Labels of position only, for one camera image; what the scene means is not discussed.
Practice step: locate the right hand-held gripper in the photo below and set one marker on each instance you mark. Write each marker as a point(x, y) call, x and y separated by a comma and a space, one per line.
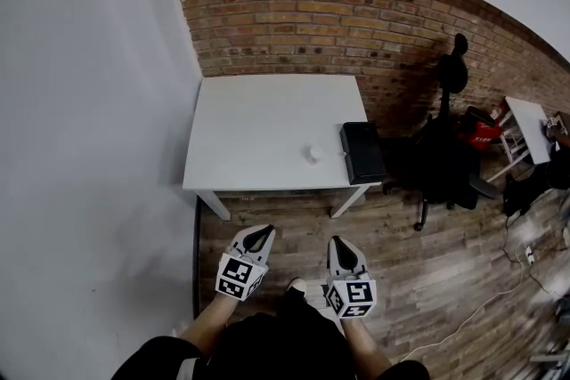
point(356, 296)

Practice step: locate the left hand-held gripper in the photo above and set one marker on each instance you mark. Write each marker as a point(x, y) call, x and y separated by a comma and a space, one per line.
point(236, 273)

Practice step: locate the small white round object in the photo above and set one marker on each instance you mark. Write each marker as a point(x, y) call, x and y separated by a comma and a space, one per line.
point(317, 157)

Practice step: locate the person's right forearm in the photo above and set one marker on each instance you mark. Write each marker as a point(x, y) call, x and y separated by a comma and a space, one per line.
point(363, 338)

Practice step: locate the person's left forearm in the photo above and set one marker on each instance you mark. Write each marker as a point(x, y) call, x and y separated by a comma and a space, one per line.
point(209, 320)

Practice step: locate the person's white shoe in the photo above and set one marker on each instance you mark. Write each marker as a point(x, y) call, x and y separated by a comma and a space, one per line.
point(297, 284)

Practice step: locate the person's black trousers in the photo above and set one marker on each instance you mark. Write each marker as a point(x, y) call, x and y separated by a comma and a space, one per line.
point(291, 301)

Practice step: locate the person's black shirt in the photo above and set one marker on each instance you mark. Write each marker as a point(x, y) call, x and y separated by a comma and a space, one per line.
point(276, 351)

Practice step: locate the black box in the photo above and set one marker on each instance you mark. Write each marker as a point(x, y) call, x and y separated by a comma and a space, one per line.
point(363, 151)

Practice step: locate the black office chair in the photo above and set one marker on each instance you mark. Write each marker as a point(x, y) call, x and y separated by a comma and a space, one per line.
point(445, 164)

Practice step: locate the white power strip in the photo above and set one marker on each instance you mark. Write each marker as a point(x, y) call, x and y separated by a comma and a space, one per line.
point(529, 256)

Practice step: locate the red box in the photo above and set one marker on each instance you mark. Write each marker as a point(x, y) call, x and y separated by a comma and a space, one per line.
point(483, 131)

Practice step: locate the grey metal equipment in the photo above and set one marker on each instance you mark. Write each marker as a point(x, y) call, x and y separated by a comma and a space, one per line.
point(550, 362)

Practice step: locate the white table with ladder legs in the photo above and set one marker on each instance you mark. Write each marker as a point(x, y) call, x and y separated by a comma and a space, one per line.
point(530, 129)

